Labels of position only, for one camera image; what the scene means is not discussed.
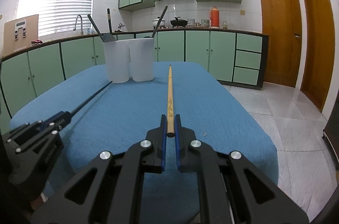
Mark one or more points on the patterned ceramic jar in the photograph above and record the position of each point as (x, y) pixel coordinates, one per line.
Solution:
(190, 22)
(205, 23)

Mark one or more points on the bamboo chopstick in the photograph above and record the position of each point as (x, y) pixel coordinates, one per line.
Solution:
(170, 106)

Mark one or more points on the cardboard box with label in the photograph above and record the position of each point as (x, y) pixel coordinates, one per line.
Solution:
(19, 33)

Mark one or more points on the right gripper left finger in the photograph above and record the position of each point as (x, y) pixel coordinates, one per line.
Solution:
(109, 189)

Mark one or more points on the green lower kitchen cabinets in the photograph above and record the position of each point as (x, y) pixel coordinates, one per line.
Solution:
(236, 58)

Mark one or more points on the black chopstick gold band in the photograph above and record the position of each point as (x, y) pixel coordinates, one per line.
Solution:
(109, 21)
(77, 109)

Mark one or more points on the white double utensil holder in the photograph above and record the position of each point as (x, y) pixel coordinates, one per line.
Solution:
(129, 59)

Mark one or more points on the black wok with lid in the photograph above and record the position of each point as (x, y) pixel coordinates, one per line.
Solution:
(178, 22)

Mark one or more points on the blue tablecloth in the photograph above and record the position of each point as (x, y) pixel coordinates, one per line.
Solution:
(123, 113)

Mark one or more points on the grey metal chopstick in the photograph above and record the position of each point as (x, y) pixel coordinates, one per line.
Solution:
(95, 27)

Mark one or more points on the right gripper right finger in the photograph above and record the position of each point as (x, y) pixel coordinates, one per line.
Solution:
(231, 189)

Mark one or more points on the orange thermos flask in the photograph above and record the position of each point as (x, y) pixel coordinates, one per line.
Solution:
(214, 17)

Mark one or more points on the pink cloth on counter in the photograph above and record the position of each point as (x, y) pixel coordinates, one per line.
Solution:
(36, 42)

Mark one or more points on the small glass jar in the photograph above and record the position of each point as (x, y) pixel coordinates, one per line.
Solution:
(225, 25)

